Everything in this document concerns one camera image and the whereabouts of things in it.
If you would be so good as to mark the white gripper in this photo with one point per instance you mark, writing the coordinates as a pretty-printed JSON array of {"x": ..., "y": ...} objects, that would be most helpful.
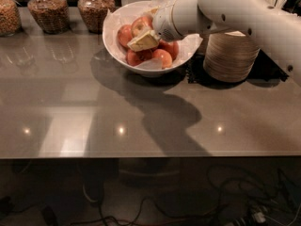
[{"x": 163, "y": 22}]

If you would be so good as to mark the red yellow apple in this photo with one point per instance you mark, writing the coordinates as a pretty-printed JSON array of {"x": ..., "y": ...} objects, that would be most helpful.
[{"x": 140, "y": 24}]

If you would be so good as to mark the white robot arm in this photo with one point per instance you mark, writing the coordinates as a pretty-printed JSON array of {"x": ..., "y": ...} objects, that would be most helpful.
[{"x": 275, "y": 31}]

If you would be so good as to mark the white ceramic bowl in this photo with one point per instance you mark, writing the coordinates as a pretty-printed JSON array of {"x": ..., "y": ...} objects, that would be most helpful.
[{"x": 150, "y": 70}]

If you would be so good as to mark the front right red apple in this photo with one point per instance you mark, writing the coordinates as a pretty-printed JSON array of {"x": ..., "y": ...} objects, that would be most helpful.
[{"x": 164, "y": 57}]

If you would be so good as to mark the front left red apple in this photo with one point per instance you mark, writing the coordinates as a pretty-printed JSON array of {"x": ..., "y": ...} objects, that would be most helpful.
[{"x": 135, "y": 58}]

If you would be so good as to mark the white paper bowl liner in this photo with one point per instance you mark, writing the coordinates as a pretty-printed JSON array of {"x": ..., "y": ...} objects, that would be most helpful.
[{"x": 122, "y": 19}]

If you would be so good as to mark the right glass cereal jar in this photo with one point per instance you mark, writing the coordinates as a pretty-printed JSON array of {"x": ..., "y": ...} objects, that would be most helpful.
[{"x": 93, "y": 13}]

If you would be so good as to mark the glass cereal jar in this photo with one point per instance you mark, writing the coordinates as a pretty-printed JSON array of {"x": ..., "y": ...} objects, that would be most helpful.
[
  {"x": 10, "y": 20},
  {"x": 93, "y": 13},
  {"x": 52, "y": 16}
]

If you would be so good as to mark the front stack paper bowls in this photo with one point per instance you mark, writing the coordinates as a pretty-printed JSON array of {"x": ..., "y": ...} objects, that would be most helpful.
[{"x": 229, "y": 57}]

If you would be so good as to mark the middle glass cereal jar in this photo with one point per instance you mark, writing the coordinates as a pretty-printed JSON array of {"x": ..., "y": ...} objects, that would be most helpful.
[{"x": 52, "y": 16}]

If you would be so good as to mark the black mesh mat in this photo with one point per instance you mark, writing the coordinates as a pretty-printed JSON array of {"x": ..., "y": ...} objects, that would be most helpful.
[{"x": 264, "y": 73}]

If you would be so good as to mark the left glass cereal jar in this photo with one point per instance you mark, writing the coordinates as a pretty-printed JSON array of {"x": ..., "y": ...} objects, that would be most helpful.
[{"x": 10, "y": 20}]

